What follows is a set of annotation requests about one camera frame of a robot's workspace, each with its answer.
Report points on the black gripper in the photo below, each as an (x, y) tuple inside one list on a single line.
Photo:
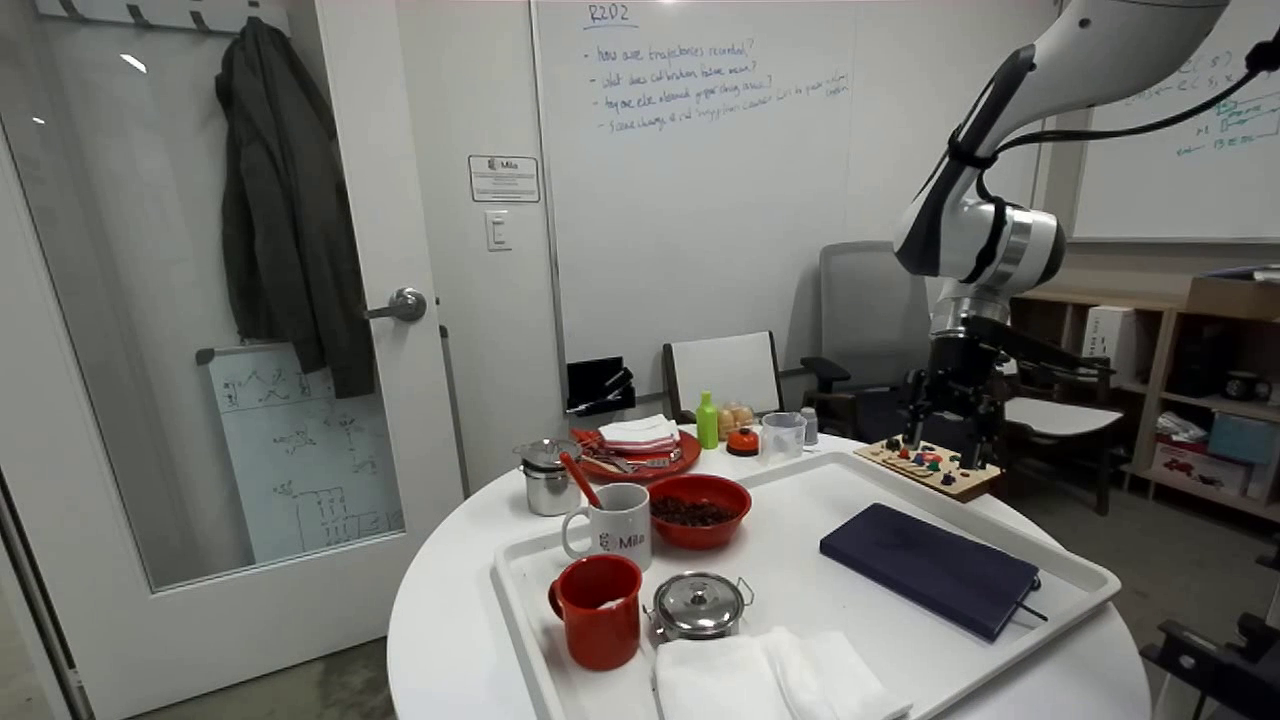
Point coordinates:
[(971, 360)]

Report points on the dark blue cloth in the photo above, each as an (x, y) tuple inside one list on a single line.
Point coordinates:
[(926, 560)]

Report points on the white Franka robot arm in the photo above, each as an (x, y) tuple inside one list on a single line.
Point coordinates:
[(1015, 243)]

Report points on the white rectangular serving tray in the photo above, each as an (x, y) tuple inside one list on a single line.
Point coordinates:
[(803, 584)]

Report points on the wooden busy board with buttons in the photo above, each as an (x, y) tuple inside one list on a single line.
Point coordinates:
[(934, 473)]

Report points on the black chair with white tablet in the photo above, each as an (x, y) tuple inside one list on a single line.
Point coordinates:
[(1062, 419)]

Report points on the small grey shaker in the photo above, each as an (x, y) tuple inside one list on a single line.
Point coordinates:
[(808, 425)]

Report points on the grey upholstered armchair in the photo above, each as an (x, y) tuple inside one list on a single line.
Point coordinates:
[(867, 304)]

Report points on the clear plastic cup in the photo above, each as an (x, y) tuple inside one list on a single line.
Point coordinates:
[(785, 434)]

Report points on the white binder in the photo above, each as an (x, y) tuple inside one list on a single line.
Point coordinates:
[(1104, 333)]

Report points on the clear container with red content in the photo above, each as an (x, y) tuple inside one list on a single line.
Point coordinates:
[(746, 440)]

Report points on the brown eggs in holder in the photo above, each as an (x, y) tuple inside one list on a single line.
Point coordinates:
[(736, 419)]

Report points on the small green bottle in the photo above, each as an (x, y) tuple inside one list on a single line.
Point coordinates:
[(708, 420)]

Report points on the pink storage box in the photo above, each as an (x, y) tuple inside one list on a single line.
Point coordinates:
[(1201, 469)]

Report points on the wooden shelving unit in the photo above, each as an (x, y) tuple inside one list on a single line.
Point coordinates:
[(1201, 321)]

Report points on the red bowl with dark food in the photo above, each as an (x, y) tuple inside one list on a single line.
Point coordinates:
[(700, 512)]

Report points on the large whiteboard with blue writing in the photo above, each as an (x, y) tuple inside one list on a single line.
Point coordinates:
[(746, 243)]

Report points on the light blue storage box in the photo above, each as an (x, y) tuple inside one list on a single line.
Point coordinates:
[(1247, 440)]

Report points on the red round plate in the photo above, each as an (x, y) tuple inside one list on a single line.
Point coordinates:
[(653, 465)]

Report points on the white folded paper napkin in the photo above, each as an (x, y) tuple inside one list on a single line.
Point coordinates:
[(640, 434)]

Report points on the small steel pot with lid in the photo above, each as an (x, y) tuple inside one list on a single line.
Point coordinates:
[(698, 605)]

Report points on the framed whiteboard with green writing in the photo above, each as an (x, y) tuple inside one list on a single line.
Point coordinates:
[(1174, 186)]

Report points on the white ceramic mug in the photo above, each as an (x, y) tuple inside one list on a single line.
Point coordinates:
[(622, 526)]

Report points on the large white folded cloth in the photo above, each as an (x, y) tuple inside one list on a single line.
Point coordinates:
[(713, 682)]

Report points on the red spoon in mug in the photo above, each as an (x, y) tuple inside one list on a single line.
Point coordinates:
[(580, 480)]

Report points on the red plastic cup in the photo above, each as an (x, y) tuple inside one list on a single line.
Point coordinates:
[(598, 622)]

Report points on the steel lidded canister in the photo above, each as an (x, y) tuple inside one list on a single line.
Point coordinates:
[(545, 480)]

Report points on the white door with glass panel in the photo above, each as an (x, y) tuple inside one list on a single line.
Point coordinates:
[(403, 465)]

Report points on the small leaning whiteboard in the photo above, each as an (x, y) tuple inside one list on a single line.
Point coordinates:
[(304, 453)]

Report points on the dark grey hanging jacket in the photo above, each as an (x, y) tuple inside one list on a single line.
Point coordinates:
[(293, 202)]

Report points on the black wall file holder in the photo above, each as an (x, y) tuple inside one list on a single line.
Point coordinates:
[(601, 385)]

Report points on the white light switch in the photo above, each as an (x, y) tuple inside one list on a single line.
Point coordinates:
[(499, 229)]

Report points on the white framed wall sign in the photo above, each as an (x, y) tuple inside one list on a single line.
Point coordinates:
[(506, 176)]

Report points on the wall coat hook rack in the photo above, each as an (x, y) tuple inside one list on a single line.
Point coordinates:
[(144, 9)]

